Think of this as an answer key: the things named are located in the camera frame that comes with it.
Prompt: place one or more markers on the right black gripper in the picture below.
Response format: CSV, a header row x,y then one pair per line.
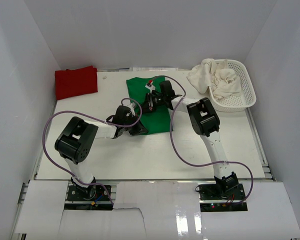
x,y
148,105

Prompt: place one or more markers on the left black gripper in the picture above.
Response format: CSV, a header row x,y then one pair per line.
x,y
139,129

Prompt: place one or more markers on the green t shirt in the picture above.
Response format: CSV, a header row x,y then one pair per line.
x,y
155,115

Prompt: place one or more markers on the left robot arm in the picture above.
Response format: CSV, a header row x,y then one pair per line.
x,y
75,142

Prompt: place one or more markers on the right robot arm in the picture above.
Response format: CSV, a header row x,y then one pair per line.
x,y
205,123

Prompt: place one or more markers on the paper label strip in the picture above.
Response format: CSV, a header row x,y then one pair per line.
x,y
153,69

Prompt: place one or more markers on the folded red t shirt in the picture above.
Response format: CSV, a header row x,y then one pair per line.
x,y
71,83

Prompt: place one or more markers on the white paper front cover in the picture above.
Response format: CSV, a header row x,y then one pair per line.
x,y
159,210

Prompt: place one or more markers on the cream white t shirt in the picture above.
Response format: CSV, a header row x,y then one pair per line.
x,y
222,80

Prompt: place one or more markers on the white perforated plastic basket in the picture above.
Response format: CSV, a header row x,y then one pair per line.
x,y
234,103

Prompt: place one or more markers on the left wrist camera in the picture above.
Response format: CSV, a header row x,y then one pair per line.
x,y
131,111

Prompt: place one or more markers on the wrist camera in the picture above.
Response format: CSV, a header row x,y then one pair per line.
x,y
150,86
131,111

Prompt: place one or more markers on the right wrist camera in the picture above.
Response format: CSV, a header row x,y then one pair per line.
x,y
150,86

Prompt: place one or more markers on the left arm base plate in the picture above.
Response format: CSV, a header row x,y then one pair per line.
x,y
96,200

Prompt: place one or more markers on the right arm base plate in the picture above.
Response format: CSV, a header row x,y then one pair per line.
x,y
211,200

